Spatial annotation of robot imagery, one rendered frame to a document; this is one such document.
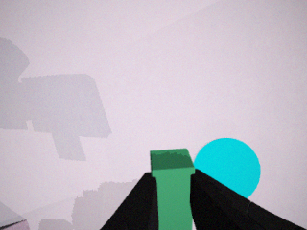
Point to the green rectangular post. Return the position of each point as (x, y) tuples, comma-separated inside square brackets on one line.
[(172, 169)]

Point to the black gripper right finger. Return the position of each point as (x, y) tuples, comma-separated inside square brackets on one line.
[(216, 207)]

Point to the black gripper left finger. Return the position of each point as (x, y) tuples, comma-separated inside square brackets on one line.
[(139, 211)]

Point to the cyan circle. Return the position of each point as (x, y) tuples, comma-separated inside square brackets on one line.
[(232, 162)]

